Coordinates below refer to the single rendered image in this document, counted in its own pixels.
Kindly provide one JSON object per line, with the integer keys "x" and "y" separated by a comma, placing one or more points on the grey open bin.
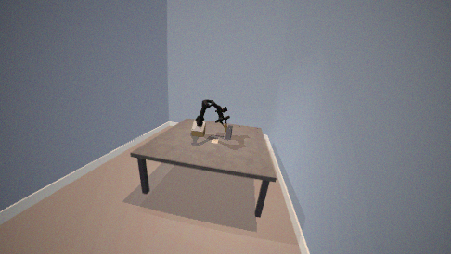
{"x": 228, "y": 132}

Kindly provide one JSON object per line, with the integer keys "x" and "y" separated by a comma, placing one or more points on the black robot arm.
{"x": 205, "y": 104}

